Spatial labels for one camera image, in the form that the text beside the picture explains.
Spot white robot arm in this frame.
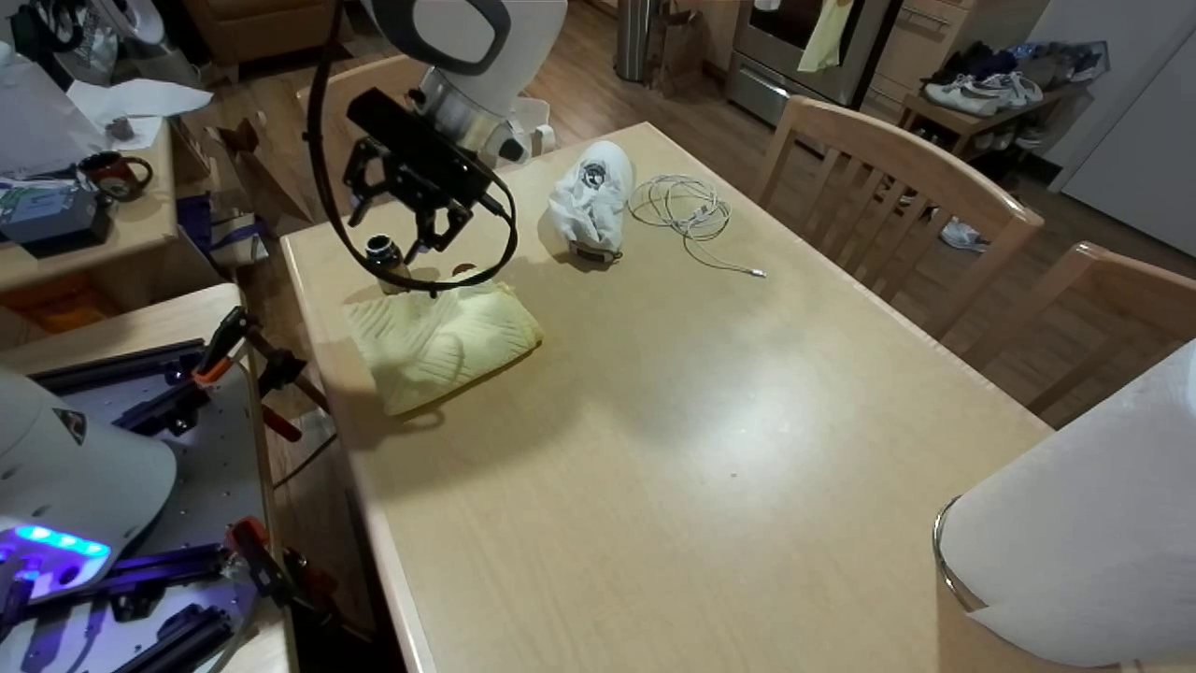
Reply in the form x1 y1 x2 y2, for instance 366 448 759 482
345 0 568 263

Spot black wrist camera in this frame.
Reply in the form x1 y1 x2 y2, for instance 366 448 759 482
346 90 493 206

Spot white sneakers on floor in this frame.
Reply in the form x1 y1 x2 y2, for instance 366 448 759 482
923 71 1043 116

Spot dark glass bottle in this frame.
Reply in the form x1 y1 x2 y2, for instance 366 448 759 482
366 236 400 277

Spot wooden chair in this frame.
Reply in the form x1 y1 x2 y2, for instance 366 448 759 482
963 242 1196 425
751 97 1043 338

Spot far right wooden chair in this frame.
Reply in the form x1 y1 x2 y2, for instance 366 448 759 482
751 97 1043 338

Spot white paper towel roll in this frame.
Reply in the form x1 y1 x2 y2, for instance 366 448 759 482
929 343 1196 664

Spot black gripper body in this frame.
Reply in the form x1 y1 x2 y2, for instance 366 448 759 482
345 138 483 251

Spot white charging cable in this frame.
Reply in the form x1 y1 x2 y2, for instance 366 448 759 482
627 172 771 279

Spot wooden shoe shelf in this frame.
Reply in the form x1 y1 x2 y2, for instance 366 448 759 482
902 84 1085 157

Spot yellow towel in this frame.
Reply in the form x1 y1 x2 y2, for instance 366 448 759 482
345 284 541 420

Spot white crumpled cloth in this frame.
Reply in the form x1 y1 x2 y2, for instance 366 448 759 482
549 138 633 263

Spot far left wooden chair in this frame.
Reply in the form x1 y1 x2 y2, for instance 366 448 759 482
963 242 1196 425

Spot wooden side table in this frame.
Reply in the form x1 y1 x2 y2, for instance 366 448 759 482
0 116 219 339

